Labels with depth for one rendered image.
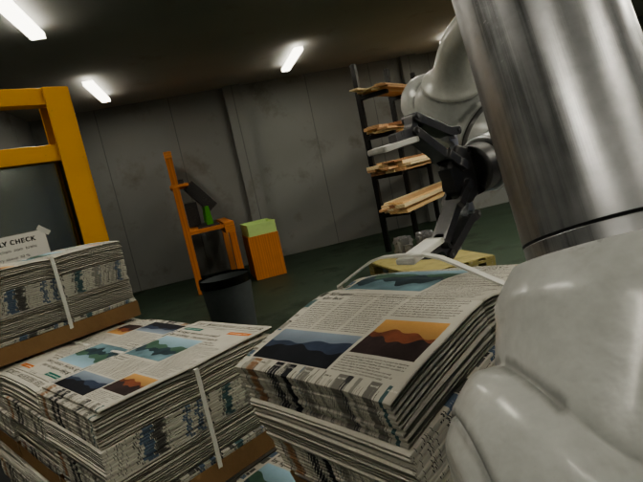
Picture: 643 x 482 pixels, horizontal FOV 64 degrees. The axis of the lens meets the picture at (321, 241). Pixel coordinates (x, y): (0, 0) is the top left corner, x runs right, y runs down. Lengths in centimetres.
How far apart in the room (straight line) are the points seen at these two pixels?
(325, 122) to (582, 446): 930
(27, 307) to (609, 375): 134
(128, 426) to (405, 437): 56
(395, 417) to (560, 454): 23
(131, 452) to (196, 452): 12
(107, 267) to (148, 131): 782
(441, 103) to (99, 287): 103
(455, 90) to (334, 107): 871
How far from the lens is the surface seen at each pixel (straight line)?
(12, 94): 210
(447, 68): 89
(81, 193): 208
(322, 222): 942
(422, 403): 50
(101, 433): 93
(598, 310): 28
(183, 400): 98
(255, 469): 108
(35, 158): 207
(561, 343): 28
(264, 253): 752
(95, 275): 151
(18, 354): 146
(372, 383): 50
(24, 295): 146
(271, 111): 936
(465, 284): 65
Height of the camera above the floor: 136
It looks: 8 degrees down
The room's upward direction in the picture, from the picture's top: 12 degrees counter-clockwise
